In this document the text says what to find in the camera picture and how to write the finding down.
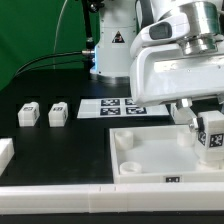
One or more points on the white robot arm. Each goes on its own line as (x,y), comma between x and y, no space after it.
(194,23)

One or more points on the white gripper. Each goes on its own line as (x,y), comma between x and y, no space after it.
(161,74)

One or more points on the white square tabletop tray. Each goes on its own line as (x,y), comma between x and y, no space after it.
(159,154)

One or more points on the white front barrier wall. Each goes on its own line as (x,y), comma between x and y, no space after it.
(97,198)

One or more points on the black vertical pole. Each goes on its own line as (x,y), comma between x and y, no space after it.
(88,31)

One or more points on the white sheet with markers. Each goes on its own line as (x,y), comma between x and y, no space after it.
(116,107)

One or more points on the white left barrier block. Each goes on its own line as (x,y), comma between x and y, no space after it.
(6,153)

